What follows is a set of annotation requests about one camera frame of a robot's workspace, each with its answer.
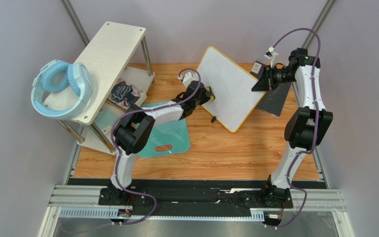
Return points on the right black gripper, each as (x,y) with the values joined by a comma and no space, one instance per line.
(269,79)

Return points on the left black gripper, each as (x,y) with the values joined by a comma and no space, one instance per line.
(207,95)

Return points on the yellow framed whiteboard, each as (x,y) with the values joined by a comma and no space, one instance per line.
(232,88)

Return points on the yellow bone-shaped eraser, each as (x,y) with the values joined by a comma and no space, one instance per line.
(209,94)

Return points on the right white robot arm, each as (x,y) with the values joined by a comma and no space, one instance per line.
(307,126)

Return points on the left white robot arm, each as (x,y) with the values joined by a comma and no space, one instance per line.
(131,133)

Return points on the black notebook in plastic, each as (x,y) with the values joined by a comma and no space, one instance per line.
(272,102)

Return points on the teal cutting mat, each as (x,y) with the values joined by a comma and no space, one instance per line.
(164,131)

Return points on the dark floral book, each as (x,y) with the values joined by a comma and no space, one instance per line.
(125,94)

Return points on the white two-tier shelf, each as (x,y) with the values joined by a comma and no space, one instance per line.
(107,57)

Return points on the teal notebook on lower shelf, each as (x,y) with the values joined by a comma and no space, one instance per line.
(104,120)

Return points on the blue headphones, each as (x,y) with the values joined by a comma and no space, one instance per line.
(56,76)

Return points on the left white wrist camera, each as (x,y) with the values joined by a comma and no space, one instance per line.
(187,78)

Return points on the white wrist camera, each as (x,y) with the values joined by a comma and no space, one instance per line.
(271,55)
(187,78)

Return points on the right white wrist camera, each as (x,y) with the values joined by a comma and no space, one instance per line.
(271,55)

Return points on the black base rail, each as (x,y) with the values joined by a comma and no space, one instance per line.
(198,198)

